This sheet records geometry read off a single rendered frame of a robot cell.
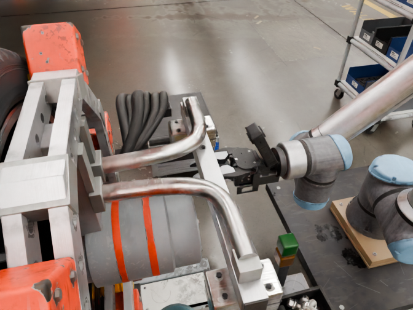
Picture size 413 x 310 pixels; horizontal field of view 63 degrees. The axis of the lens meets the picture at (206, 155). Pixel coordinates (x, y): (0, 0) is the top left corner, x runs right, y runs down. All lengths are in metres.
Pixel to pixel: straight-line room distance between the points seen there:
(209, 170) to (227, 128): 1.73
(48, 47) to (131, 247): 0.33
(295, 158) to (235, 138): 1.41
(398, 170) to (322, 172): 0.42
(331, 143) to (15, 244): 0.67
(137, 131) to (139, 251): 0.19
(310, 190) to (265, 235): 0.81
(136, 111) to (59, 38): 0.16
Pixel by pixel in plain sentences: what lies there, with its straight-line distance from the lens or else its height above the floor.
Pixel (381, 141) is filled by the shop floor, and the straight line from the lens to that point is 2.41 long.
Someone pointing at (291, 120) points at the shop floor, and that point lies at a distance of 2.39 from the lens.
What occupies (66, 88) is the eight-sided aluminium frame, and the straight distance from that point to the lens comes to 0.49.
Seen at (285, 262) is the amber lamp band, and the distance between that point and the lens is 0.90.
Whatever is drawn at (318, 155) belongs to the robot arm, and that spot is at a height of 0.84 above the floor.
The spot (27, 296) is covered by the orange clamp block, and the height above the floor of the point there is 1.12.
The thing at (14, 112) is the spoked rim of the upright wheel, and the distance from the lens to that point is 0.52.
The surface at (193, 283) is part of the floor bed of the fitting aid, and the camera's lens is 1.44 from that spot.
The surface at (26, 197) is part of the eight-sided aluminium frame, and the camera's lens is 0.36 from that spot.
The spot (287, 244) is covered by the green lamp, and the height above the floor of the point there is 0.66.
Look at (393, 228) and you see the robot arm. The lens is 1.12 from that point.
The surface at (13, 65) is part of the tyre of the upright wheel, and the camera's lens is 0.56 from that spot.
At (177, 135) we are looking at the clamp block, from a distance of 0.65.
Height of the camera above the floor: 1.35
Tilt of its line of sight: 41 degrees down
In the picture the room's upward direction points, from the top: straight up
